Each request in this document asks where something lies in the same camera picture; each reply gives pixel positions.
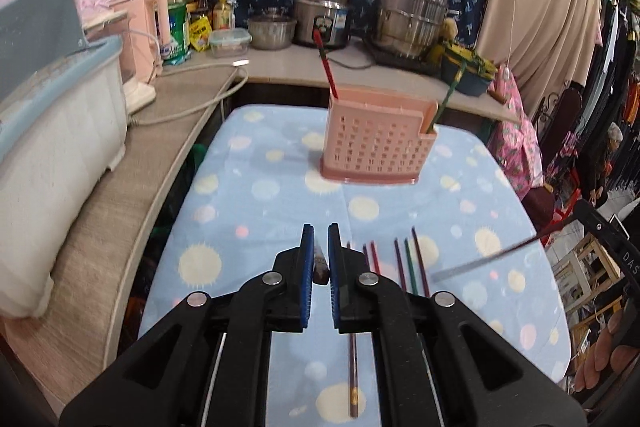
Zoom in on pink kettle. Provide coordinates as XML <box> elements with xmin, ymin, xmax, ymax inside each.
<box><xmin>109</xmin><ymin>0</ymin><xmax>170</xmax><ymax>85</ymax></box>

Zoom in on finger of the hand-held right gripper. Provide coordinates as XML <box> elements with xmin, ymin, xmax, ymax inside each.
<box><xmin>574</xmin><ymin>199</ymin><xmax>631</xmax><ymax>240</ymax></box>

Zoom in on dark ornate chair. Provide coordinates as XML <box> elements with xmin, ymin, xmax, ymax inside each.
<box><xmin>535</xmin><ymin>82</ymin><xmax>586</xmax><ymax>168</ymax></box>

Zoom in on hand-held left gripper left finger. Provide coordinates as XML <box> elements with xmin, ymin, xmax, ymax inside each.
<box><xmin>60</xmin><ymin>223</ymin><xmax>317</xmax><ymax>427</ymax></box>

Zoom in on steel steamer pot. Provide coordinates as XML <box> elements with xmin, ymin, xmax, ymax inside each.
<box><xmin>372</xmin><ymin>0</ymin><xmax>451</xmax><ymax>58</ymax></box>

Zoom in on white plastic storage bin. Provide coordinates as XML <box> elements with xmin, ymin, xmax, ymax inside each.
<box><xmin>0</xmin><ymin>34</ymin><xmax>128</xmax><ymax>320</ymax></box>

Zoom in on person's right hand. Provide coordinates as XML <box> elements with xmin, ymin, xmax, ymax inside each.
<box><xmin>574</xmin><ymin>322</ymin><xmax>640</xmax><ymax>395</ymax></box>

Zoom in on wooden stool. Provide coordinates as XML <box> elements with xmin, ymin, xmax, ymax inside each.
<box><xmin>550</xmin><ymin>232</ymin><xmax>621</xmax><ymax>313</ymax></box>

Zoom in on blue bowl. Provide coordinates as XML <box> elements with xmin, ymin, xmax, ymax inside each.
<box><xmin>440</xmin><ymin>59</ymin><xmax>493</xmax><ymax>98</ymax></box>

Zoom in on glass food container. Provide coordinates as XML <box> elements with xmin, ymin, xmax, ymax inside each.
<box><xmin>207</xmin><ymin>28</ymin><xmax>251</xmax><ymax>59</ymax></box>

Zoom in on small steel lidded pot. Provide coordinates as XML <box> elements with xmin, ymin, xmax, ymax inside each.
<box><xmin>247</xmin><ymin>8</ymin><xmax>298</xmax><ymax>51</ymax></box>

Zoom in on black power cable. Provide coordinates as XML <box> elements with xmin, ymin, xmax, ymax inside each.
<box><xmin>325</xmin><ymin>48</ymin><xmax>376</xmax><ymax>70</ymax></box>

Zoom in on pink floral garment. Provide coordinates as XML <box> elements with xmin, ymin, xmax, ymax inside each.
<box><xmin>487</xmin><ymin>67</ymin><xmax>543</xmax><ymax>202</ymax></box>

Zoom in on steel rice cooker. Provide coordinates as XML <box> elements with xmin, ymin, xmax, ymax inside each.
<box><xmin>292</xmin><ymin>0</ymin><xmax>352</xmax><ymax>50</ymax></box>

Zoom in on grey-blue bin lid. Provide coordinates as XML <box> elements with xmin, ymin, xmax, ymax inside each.
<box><xmin>0</xmin><ymin>0</ymin><xmax>88</xmax><ymax>100</ymax></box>

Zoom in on pink plastic utensil holder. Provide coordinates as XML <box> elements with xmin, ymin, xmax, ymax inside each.
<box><xmin>319</xmin><ymin>95</ymin><xmax>438</xmax><ymax>184</ymax></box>

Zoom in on green tin can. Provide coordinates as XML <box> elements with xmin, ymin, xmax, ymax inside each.
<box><xmin>160</xmin><ymin>2</ymin><xmax>192</xmax><ymax>66</ymax></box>

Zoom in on beige curtain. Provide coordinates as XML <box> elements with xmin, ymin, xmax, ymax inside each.
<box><xmin>450</xmin><ymin>0</ymin><xmax>608</xmax><ymax>118</ymax></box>

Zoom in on hanging dark clothes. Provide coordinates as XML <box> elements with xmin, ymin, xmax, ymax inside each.
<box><xmin>580</xmin><ymin>0</ymin><xmax>640</xmax><ymax>208</ymax></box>

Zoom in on white power cable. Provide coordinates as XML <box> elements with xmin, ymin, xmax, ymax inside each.
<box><xmin>130</xmin><ymin>59</ymin><xmax>251</xmax><ymax>128</ymax></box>

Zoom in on yellow oil bottle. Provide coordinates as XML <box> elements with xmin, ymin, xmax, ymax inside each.
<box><xmin>212</xmin><ymin>0</ymin><xmax>236</xmax><ymax>32</ymax></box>

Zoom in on green chopstick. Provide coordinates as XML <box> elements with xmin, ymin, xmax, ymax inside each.
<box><xmin>422</xmin><ymin>57</ymin><xmax>468</xmax><ymax>132</ymax></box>
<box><xmin>403</xmin><ymin>238</ymin><xmax>419</xmax><ymax>293</ymax></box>

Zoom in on blue polka-dot tablecloth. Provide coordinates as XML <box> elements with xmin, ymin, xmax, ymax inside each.
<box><xmin>137</xmin><ymin>104</ymin><xmax>571</xmax><ymax>427</ymax></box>

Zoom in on yellow packet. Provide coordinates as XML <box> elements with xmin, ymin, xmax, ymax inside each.
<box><xmin>189</xmin><ymin>16</ymin><xmax>211</xmax><ymax>52</ymax></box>

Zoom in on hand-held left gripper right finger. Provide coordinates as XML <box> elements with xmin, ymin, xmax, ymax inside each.
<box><xmin>327</xmin><ymin>223</ymin><xmax>588</xmax><ymax>427</ymax></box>

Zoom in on black induction cooker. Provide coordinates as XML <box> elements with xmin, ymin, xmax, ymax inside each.
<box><xmin>362</xmin><ymin>38</ymin><xmax>446</xmax><ymax>75</ymax></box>

